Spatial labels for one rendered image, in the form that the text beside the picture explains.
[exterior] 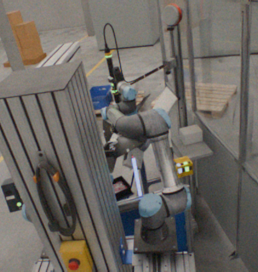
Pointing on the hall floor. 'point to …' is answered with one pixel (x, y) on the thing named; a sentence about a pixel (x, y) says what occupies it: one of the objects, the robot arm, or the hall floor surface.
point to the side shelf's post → (193, 191)
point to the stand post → (144, 179)
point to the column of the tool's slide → (179, 85)
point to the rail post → (190, 231)
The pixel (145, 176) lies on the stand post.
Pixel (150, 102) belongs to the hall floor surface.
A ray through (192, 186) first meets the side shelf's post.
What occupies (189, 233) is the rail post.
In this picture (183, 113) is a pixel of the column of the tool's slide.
